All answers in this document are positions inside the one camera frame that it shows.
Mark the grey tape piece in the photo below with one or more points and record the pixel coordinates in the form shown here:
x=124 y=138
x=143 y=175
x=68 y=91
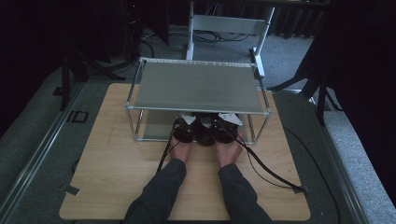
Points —
x=71 y=189
x=301 y=189

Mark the person's right hand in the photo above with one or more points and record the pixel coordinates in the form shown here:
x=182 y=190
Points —
x=229 y=154

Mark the black tripod stand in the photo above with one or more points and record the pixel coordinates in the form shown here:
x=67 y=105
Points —
x=320 y=93
x=65 y=81

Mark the small black floor plate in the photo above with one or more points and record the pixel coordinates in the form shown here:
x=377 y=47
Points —
x=79 y=116

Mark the grey metal shoe rack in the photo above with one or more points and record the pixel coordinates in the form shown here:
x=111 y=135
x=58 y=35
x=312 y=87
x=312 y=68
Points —
x=199 y=84

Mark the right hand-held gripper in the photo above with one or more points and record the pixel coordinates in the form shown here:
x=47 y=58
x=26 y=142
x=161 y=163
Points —
x=224 y=132

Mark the white metal frame stand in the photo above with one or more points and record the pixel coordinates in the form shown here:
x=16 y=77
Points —
x=230 y=24

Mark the metal floor rail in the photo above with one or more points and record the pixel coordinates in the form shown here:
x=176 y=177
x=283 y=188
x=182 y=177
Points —
x=339 y=174
x=37 y=149

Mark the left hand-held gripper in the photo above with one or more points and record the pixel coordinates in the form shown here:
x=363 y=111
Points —
x=184 y=130

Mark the person's left hand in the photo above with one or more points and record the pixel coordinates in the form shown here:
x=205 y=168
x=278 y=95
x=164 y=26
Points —
x=181 y=151

